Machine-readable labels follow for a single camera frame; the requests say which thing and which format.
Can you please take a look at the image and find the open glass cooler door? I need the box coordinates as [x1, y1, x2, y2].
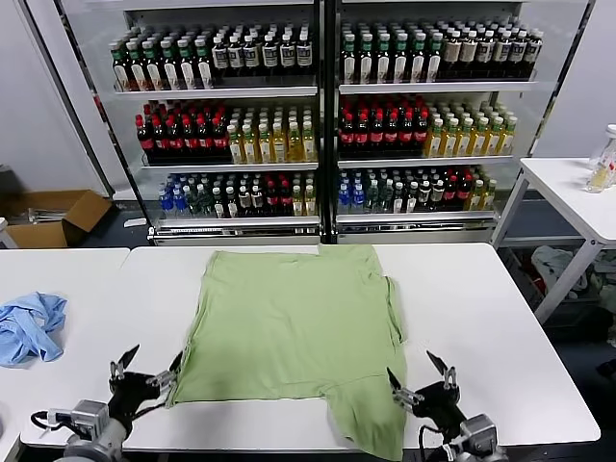
[21, 0, 158, 237]
[490, 0, 601, 246]

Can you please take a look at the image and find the clear bottle white cap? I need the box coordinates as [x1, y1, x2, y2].
[589, 123, 616, 169]

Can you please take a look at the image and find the white-cap bottle navy label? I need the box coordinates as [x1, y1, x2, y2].
[295, 29, 313, 77]
[212, 34, 229, 78]
[493, 30, 511, 79]
[526, 30, 544, 79]
[509, 30, 527, 79]
[261, 32, 279, 77]
[476, 30, 494, 79]
[243, 33, 260, 77]
[278, 31, 296, 77]
[227, 33, 244, 78]

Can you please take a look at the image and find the white side table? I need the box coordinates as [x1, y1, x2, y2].
[490, 157, 616, 326]

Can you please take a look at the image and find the green polo shirt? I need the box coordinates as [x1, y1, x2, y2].
[166, 244, 410, 462]

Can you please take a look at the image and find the white cooler shelf board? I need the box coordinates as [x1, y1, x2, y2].
[338, 79, 540, 95]
[114, 85, 320, 100]
[336, 153, 519, 168]
[153, 215, 321, 227]
[141, 161, 321, 172]
[336, 209, 500, 223]

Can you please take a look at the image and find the grey green clothes heap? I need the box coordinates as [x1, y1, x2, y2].
[589, 254, 616, 347]

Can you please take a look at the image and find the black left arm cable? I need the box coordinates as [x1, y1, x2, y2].
[30, 402, 166, 434]

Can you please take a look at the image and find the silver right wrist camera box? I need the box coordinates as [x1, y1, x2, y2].
[459, 415, 501, 449]

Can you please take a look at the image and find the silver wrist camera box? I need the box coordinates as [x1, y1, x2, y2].
[459, 415, 501, 449]
[47, 398, 110, 437]

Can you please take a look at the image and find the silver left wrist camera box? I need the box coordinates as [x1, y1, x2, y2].
[47, 398, 110, 437]

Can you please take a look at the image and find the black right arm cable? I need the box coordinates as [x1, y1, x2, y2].
[416, 423, 451, 462]

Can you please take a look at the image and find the clear bottle yellow liquid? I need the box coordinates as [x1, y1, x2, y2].
[585, 161, 615, 194]

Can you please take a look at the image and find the white beverage cooler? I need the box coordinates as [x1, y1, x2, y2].
[121, 0, 324, 246]
[326, 0, 546, 246]

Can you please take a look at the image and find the white grey garment pile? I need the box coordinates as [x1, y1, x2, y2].
[528, 244, 593, 302]

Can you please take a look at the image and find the white-cap bottle beige label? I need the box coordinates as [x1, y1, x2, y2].
[443, 29, 461, 79]
[459, 29, 477, 79]

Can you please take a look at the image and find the crumpled light blue shirt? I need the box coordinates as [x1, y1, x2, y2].
[0, 291, 68, 368]

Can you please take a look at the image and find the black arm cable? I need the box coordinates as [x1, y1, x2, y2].
[416, 423, 451, 462]
[30, 402, 166, 434]

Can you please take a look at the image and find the green-cap dark tea bottle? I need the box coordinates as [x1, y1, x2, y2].
[160, 38, 181, 90]
[358, 32, 375, 85]
[126, 40, 147, 91]
[111, 41, 130, 91]
[142, 39, 164, 91]
[427, 32, 445, 82]
[177, 38, 197, 90]
[411, 32, 428, 83]
[341, 32, 358, 85]
[375, 32, 394, 84]
[193, 37, 215, 90]
[393, 32, 411, 84]

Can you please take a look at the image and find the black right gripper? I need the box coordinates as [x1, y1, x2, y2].
[386, 349, 468, 432]

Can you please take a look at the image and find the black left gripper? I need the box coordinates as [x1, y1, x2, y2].
[106, 343, 185, 432]

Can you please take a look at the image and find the open cardboard box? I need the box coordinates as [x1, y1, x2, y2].
[3, 189, 116, 249]

